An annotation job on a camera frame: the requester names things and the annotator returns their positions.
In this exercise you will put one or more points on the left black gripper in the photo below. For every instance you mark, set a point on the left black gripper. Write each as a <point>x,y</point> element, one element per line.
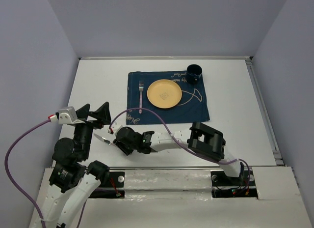
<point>103,113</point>

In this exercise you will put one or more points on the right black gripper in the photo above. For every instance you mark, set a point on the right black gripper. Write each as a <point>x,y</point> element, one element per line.
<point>120,144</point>

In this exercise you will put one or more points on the pink-handled metal knife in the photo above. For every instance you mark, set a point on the pink-handled metal knife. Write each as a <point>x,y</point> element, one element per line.
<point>104,140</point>

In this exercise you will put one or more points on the pink-handled metal fork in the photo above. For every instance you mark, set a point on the pink-handled metal fork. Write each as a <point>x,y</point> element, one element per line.
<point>141,88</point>

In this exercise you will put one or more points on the yellow round plate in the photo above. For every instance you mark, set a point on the yellow round plate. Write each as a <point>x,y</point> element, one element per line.
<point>164,94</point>

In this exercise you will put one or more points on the dark blue fish-print cloth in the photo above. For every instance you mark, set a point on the dark blue fish-print cloth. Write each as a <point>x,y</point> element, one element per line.
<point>192,106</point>

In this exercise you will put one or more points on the dark blue patterned mug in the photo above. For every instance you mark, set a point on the dark blue patterned mug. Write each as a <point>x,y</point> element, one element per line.
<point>193,73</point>

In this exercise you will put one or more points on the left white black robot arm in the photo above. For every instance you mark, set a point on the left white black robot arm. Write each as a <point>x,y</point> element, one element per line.
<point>71,183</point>

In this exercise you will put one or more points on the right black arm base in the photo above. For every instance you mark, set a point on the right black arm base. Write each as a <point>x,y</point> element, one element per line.
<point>224,187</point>

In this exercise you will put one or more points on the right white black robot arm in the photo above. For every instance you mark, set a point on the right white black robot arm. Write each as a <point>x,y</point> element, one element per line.
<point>201,140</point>

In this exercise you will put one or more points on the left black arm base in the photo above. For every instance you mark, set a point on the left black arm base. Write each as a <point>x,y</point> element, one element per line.
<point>113,188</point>

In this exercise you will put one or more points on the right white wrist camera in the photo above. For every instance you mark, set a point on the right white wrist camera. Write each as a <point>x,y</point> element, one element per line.
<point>113,129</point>

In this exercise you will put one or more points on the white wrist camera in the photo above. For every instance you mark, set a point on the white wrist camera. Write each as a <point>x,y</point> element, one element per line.
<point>65,116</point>
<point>113,129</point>

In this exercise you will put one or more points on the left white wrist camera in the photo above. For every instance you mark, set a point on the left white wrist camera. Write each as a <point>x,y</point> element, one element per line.
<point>65,116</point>

